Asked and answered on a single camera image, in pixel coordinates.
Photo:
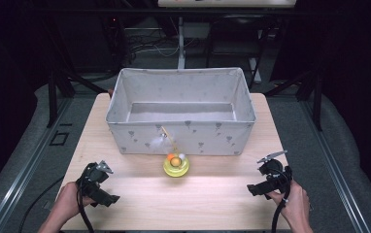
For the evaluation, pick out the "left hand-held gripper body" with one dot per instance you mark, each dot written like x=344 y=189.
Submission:
x=93 y=178

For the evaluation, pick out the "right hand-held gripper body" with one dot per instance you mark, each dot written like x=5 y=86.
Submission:
x=276 y=173

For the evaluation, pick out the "yellow cat toy with feather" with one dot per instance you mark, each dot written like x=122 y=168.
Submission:
x=176 y=168

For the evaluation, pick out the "grey printed fabric storage box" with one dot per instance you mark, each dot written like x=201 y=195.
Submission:
x=180 y=89

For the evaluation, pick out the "person's left hand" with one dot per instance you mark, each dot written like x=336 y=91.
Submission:
x=68 y=200

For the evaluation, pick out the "person's right hand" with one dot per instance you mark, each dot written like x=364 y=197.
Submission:
x=295 y=204

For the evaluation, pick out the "black metal stand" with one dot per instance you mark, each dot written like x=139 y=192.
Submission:
x=313 y=90
x=57 y=90

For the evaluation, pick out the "black chair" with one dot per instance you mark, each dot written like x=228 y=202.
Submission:
x=235 y=35

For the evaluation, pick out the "white desk leg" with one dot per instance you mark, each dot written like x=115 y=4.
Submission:
x=181 y=42

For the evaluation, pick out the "metal floor rail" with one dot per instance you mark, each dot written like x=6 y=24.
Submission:
x=28 y=168
x=334 y=168

